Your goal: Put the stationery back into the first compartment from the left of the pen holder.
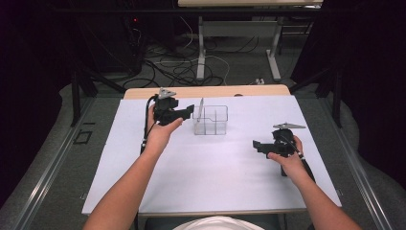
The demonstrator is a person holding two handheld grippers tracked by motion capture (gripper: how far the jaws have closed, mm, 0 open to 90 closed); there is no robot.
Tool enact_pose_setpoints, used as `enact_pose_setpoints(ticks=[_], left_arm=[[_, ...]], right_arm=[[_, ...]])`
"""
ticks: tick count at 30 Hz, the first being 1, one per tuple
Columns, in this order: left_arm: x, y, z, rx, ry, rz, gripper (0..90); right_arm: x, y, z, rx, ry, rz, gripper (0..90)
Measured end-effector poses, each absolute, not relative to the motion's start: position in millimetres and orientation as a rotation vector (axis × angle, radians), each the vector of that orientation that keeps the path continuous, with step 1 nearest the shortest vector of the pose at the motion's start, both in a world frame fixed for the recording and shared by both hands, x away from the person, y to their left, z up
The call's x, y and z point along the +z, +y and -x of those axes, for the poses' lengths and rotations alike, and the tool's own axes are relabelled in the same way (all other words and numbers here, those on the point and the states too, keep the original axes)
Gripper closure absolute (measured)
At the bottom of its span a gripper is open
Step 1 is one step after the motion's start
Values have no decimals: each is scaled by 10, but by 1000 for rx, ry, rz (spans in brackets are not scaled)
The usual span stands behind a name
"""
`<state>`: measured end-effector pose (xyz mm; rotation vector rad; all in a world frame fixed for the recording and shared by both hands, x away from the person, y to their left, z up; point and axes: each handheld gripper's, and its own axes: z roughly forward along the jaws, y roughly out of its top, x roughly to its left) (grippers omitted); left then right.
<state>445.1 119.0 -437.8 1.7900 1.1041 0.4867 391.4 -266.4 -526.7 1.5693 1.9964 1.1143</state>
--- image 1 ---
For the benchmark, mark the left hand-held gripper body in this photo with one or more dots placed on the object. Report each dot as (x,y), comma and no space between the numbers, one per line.
(164,110)

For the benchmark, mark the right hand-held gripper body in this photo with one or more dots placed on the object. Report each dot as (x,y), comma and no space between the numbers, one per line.
(284,142)

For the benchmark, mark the thin translucent panel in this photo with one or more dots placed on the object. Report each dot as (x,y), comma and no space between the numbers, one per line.
(200,110)

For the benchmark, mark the clear plastic divided box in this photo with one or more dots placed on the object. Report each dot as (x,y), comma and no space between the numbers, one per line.
(212,121)

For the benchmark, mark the person's right hand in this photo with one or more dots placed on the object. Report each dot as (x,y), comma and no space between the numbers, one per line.
(292,164)

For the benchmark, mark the person's left hand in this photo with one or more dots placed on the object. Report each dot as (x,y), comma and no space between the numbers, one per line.
(159,134)

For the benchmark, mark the white table cover sheet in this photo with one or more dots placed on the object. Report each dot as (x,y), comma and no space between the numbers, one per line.
(217,172)

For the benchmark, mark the white power plug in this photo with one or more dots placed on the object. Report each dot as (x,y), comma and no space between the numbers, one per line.
(259,81)

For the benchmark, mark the black metal stand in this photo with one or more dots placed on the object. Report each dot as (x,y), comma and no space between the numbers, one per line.
(335,92)
(79,92)

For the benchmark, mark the black computer tower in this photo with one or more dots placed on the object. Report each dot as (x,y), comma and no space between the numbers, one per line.
(134,44)

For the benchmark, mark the person's white shirt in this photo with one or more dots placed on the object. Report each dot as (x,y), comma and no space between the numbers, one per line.
(218,224)

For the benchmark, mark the aluminium floor rail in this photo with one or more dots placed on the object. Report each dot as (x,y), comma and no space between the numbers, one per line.
(354,166)
(48,172)

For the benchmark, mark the white metal frame desk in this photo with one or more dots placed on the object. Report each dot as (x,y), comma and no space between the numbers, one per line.
(236,28)

